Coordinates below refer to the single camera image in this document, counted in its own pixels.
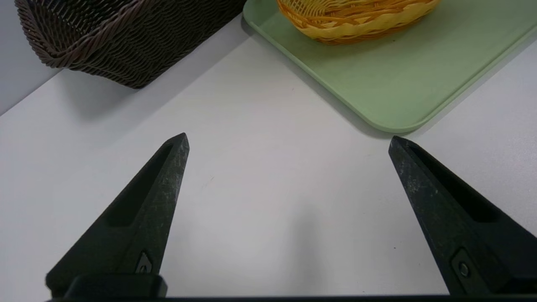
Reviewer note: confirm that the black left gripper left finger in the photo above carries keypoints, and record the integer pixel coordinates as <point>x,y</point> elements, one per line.
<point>138,218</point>

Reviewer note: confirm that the dark brown wicker basket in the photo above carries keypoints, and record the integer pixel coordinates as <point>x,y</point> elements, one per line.
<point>126,42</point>

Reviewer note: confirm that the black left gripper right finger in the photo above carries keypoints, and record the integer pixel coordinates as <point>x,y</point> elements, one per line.
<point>461,226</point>

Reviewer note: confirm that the small round yellow wicker basket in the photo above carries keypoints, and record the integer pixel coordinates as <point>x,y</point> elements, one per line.
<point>356,25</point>

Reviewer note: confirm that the light green plastic tray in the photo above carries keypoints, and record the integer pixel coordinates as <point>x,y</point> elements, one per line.
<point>398,84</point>

